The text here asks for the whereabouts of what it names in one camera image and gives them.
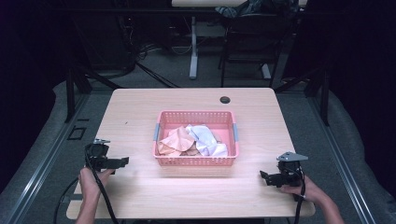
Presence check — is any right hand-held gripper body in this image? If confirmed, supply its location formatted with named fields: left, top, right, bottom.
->
left=276, top=151, right=309, bottom=189

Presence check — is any black chair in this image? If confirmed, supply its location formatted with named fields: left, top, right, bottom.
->
left=218, top=12, right=289, bottom=89

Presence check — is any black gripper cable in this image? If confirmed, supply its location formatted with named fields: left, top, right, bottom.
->
left=292, top=166, right=308, bottom=224
left=53, top=146, right=120, bottom=224

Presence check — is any white light blue cloth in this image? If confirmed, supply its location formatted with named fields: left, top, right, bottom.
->
left=185, top=124, right=229, bottom=158

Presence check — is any black metal stand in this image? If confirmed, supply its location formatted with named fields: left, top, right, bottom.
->
left=303, top=66, right=331, bottom=127
left=64, top=66, right=94, bottom=124

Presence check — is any aluminium floor rail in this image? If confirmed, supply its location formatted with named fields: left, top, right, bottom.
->
left=4, top=92, right=92, bottom=224
left=306, top=92, right=377, bottom=224

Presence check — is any pink plastic basket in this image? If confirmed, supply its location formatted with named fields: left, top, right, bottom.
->
left=151, top=110, right=240, bottom=167

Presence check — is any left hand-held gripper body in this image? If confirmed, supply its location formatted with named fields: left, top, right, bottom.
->
left=84, top=138, right=112, bottom=173

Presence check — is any dark patterned cloth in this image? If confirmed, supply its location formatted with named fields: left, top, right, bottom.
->
left=214, top=0, right=275, bottom=19

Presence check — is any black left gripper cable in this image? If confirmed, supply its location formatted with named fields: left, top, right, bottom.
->
left=53, top=146, right=120, bottom=224

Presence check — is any peach orange cloth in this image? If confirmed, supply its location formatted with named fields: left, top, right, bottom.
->
left=157, top=125, right=202, bottom=158

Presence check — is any white desk leg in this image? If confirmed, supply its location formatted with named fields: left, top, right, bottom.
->
left=261, top=63, right=273, bottom=80
left=189, top=16, right=200, bottom=80

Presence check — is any person's left hand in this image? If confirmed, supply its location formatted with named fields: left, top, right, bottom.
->
left=78, top=166, right=116, bottom=202

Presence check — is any person's right hand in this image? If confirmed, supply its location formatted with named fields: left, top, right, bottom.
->
left=279, top=175, right=326, bottom=205

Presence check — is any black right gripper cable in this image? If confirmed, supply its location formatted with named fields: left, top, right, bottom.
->
left=292, top=166, right=308, bottom=224

